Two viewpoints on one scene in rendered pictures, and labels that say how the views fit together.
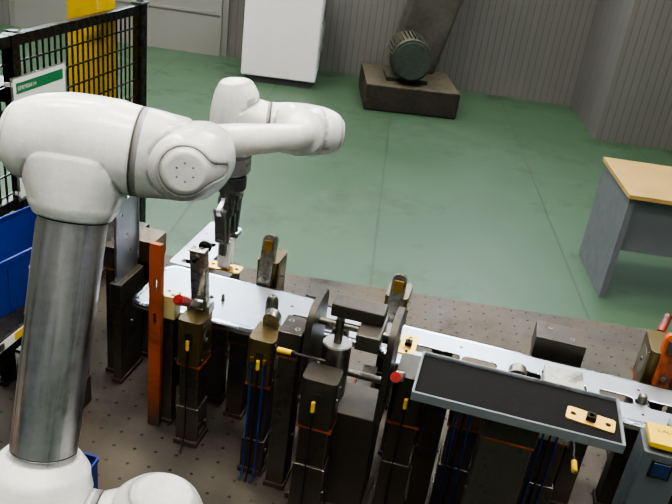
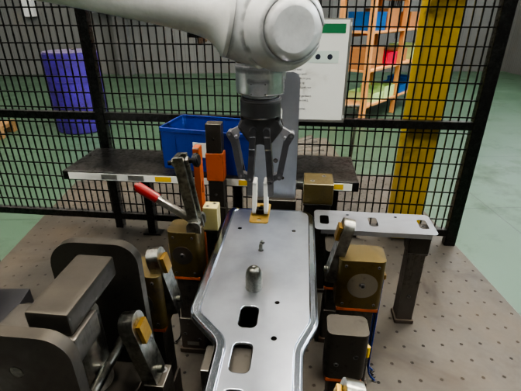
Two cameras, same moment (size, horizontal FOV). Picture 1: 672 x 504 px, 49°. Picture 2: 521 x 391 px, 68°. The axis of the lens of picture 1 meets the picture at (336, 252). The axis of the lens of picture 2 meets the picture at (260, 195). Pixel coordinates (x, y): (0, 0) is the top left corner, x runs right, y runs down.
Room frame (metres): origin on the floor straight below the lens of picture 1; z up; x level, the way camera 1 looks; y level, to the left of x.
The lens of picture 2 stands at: (1.51, -0.45, 1.48)
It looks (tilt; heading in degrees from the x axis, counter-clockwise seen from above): 26 degrees down; 85
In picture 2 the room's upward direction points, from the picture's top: straight up
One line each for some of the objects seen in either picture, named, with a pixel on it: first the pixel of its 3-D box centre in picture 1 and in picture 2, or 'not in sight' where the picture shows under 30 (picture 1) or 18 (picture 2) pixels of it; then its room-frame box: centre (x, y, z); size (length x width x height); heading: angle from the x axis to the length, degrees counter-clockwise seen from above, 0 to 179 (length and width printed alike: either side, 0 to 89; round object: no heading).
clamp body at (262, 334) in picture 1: (258, 404); (148, 344); (1.34, 0.13, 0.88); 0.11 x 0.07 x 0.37; 169
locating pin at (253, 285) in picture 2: (272, 305); (253, 279); (1.55, 0.14, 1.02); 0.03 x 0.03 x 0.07
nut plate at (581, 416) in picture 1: (591, 417); not in sight; (1.07, -0.48, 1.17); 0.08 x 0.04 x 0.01; 70
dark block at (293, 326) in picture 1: (285, 405); not in sight; (1.31, 0.06, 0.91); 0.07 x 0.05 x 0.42; 169
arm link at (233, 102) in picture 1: (240, 114); not in sight; (1.57, 0.25, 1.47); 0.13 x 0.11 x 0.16; 94
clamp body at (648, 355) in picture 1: (642, 400); not in sight; (1.56, -0.82, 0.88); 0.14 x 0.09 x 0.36; 169
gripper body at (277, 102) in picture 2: (229, 190); (260, 119); (1.57, 0.26, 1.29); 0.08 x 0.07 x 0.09; 169
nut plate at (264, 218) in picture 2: (224, 265); (260, 210); (1.57, 0.26, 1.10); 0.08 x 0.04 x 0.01; 79
